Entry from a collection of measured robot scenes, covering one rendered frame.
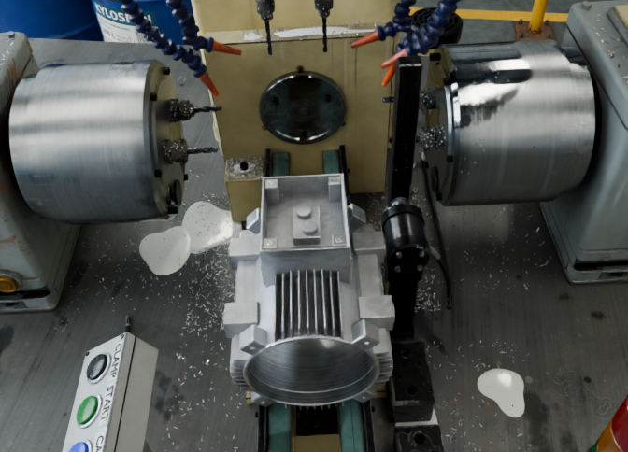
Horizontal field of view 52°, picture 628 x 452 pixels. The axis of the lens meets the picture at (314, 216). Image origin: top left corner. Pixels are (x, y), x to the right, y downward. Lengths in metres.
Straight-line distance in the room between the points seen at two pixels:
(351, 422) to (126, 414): 0.28
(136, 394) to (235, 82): 0.55
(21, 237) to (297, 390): 0.49
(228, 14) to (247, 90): 0.14
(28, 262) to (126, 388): 0.42
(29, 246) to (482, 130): 0.70
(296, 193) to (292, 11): 0.43
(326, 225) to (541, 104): 0.36
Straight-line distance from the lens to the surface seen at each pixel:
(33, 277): 1.12
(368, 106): 1.11
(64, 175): 0.96
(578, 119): 0.97
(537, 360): 1.06
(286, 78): 1.05
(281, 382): 0.83
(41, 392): 1.10
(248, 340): 0.71
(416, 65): 0.78
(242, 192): 1.15
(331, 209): 0.78
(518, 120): 0.93
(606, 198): 1.03
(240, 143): 1.15
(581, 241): 1.10
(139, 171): 0.92
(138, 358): 0.75
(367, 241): 0.80
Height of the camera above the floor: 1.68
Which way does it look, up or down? 47 degrees down
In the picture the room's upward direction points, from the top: 3 degrees counter-clockwise
